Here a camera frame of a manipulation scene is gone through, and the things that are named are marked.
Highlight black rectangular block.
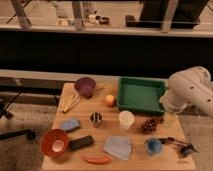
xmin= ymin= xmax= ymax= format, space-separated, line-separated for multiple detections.
xmin=69 ymin=135 xmax=93 ymax=150

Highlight purple bowl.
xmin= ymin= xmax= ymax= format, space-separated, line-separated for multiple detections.
xmin=74 ymin=77 xmax=96 ymax=98

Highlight dark red grapes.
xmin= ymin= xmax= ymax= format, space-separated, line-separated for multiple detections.
xmin=142 ymin=118 xmax=164 ymax=134

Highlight red orange bowl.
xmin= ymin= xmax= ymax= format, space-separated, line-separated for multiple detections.
xmin=40 ymin=129 xmax=69 ymax=158

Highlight green plastic tray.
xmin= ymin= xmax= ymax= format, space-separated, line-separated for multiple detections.
xmin=117 ymin=77 xmax=166 ymax=115

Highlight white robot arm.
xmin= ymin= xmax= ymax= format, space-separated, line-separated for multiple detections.
xmin=159 ymin=66 xmax=213 ymax=118

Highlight small blue bowl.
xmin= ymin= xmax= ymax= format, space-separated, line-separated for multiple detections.
xmin=145 ymin=138 xmax=162 ymax=155

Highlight blue sponge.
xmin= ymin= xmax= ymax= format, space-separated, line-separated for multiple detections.
xmin=60 ymin=118 xmax=80 ymax=132

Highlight white plastic cup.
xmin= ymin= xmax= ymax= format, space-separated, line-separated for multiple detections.
xmin=119 ymin=111 xmax=135 ymax=130

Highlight light blue cloth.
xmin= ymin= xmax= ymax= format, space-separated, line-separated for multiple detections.
xmin=103 ymin=136 xmax=132 ymax=160

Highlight orange ball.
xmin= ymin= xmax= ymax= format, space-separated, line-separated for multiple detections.
xmin=105 ymin=94 xmax=116 ymax=107

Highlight striped metal cup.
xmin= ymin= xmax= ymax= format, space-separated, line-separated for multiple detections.
xmin=90 ymin=112 xmax=102 ymax=128

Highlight wooden chopsticks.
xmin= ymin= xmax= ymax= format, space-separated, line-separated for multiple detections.
xmin=93 ymin=87 xmax=104 ymax=95

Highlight orange carrot toy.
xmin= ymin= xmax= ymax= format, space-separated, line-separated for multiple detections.
xmin=81 ymin=156 xmax=111 ymax=164

